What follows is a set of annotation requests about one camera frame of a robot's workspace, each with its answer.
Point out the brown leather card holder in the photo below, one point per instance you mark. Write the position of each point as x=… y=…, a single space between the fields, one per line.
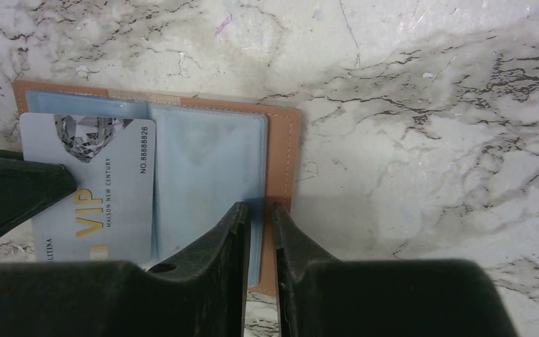
x=210 y=154

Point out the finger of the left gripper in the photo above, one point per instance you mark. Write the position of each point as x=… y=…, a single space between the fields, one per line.
x=27 y=188

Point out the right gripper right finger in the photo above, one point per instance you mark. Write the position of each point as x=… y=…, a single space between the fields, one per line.
x=320 y=295

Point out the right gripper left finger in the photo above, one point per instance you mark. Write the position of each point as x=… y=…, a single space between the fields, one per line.
x=199 y=291

